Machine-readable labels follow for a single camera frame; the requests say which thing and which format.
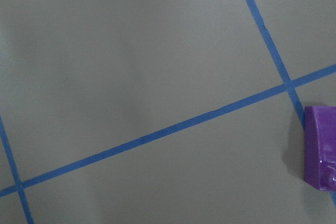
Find purple trapezoid block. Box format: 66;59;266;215
304;106;335;192

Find brown paper table mat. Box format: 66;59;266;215
1;0;335;223

